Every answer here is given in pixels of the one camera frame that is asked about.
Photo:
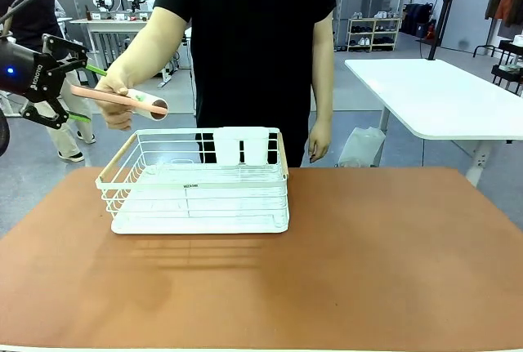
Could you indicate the person's left forearm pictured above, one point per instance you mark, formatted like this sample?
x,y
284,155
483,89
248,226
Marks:
x,y
323,66

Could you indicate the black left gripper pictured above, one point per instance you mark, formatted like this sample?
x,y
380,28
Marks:
x,y
24,72

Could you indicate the white drain tray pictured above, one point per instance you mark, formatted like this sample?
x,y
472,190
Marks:
x,y
196,225

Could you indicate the white utensil holder cups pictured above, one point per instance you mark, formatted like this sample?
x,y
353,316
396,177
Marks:
x,y
241,145

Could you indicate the white desk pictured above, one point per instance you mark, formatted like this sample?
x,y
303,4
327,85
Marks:
x,y
441,99

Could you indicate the wooden shoe rack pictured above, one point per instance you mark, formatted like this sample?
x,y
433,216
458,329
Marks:
x,y
374,33

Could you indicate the black trolley cart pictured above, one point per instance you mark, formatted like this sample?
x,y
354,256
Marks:
x,y
508,66

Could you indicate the bystander in beige trousers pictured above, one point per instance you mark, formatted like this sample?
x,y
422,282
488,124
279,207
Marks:
x,y
24,5

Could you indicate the person's right forearm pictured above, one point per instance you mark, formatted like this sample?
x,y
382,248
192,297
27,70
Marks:
x,y
151,43

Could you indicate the person's black T-shirt torso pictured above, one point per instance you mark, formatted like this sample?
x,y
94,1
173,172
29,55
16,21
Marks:
x,y
245,41

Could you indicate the person's right hand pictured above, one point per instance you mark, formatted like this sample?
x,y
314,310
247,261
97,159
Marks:
x,y
112,113

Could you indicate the person's left hand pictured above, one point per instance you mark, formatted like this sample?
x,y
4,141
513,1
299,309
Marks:
x,y
318,139

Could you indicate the white plastic bag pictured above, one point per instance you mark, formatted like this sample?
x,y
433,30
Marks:
x,y
361,148

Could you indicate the black stand pole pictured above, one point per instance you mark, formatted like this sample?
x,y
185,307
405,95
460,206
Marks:
x,y
445,5

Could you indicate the white background workbench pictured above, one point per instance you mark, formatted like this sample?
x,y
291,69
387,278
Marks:
x,y
106,25

